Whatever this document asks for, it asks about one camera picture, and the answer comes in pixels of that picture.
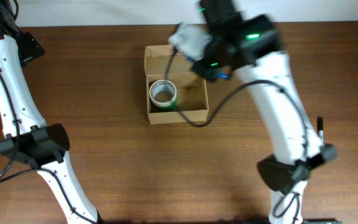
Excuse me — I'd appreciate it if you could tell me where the green tape roll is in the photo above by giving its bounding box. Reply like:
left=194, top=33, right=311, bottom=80
left=150, top=98, right=177, bottom=112

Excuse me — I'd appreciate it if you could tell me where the black white marker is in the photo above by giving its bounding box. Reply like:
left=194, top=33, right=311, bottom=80
left=317, top=116, right=324, bottom=144

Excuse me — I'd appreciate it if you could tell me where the white masking tape roll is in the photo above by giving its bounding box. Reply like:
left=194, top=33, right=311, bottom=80
left=149, top=80, right=177, bottom=106

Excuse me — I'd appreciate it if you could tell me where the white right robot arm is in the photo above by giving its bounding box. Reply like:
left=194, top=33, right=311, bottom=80
left=200, top=1, right=337, bottom=223

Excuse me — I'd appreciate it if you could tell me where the blue ballpoint pen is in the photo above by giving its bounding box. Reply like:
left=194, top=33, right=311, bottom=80
left=186, top=56, right=229, bottom=82

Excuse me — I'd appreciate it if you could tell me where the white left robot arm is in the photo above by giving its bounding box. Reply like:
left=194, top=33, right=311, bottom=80
left=0, top=1, right=102, bottom=223

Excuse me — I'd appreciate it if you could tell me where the brown cardboard box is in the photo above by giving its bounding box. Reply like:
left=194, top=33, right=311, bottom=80
left=144, top=45, right=209, bottom=124

